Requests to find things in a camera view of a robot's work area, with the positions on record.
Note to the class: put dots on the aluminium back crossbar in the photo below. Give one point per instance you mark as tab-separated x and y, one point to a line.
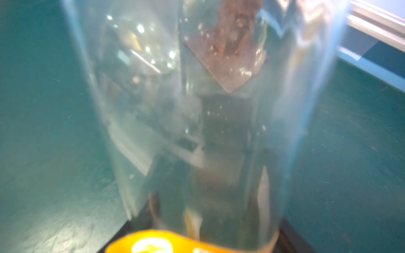
382	20

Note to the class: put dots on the brown tree base plate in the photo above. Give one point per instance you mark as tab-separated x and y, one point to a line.
228	49

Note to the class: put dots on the clear square glass bottle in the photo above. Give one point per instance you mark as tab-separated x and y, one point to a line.
188	157

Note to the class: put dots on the yellow bottle label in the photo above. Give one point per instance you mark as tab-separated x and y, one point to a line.
158	241

